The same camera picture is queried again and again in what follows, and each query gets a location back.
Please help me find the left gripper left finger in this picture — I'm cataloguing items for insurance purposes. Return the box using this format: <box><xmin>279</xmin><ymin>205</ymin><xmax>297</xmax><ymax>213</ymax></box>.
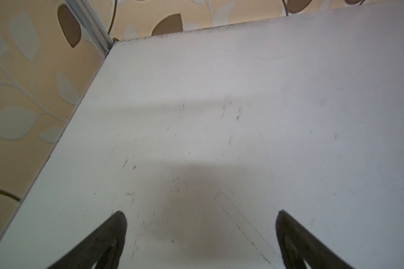
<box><xmin>49</xmin><ymin>211</ymin><xmax>127</xmax><ymax>269</ymax></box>

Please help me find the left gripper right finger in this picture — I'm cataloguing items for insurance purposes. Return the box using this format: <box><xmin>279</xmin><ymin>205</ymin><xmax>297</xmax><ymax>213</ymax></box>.
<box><xmin>276</xmin><ymin>210</ymin><xmax>351</xmax><ymax>269</ymax></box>

